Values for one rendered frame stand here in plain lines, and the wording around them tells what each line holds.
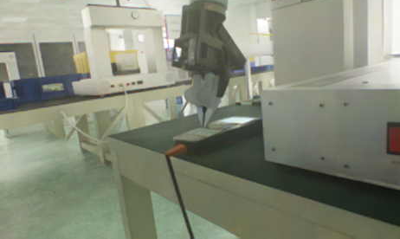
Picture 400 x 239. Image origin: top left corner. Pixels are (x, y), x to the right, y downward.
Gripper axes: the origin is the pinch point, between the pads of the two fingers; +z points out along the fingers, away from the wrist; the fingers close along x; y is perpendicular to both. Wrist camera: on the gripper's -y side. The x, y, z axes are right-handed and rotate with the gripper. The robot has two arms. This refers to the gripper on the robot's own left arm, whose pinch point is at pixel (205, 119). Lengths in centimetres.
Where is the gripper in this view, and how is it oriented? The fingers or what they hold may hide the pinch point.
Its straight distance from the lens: 51.2
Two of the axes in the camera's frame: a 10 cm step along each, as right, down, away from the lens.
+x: 7.2, 0.4, -7.0
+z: -0.8, 10.0, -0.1
